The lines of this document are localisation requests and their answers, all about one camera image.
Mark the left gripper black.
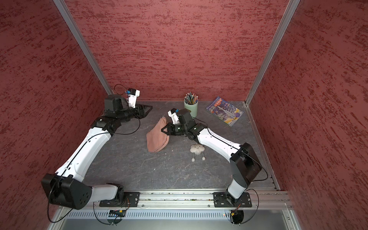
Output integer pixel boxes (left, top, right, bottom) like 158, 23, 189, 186
117, 103, 153, 122

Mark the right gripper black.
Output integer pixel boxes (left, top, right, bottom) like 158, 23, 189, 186
162, 122, 189, 135

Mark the pink suede shoulder bag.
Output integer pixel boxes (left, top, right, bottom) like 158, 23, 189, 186
146, 117, 169, 153

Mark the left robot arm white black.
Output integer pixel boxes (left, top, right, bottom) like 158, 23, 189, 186
41, 94, 153, 210

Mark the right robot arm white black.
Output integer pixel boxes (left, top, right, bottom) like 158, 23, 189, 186
161, 108, 263, 206

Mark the mint green pencil cup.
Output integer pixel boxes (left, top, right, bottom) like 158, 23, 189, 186
184, 99, 198, 117

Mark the bundle of coloured pencils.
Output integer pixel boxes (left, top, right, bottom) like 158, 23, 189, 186
184, 92, 198, 105

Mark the white cloud plush charm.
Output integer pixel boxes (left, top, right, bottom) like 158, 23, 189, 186
190, 144, 206, 162

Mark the colourful comic book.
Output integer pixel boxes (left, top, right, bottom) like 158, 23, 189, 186
206, 96, 243, 127

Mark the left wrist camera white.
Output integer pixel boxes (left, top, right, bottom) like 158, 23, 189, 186
127, 88, 140, 108

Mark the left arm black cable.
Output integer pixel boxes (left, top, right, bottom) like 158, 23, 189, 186
46, 84, 141, 223

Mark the left corner aluminium post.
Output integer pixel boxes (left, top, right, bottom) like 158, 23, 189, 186
53, 0, 113, 95

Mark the corner aluminium post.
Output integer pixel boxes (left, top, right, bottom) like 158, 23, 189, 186
245, 0, 300, 107
53, 0, 113, 95

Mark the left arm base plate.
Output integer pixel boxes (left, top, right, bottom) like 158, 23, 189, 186
99, 192, 140, 208

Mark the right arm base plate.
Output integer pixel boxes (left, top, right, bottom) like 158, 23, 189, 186
213, 192, 252, 208

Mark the aluminium front rail frame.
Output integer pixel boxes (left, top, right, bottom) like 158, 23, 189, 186
48, 189, 301, 230

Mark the right corner aluminium post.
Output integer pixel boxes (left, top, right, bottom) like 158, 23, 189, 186
245, 0, 300, 107

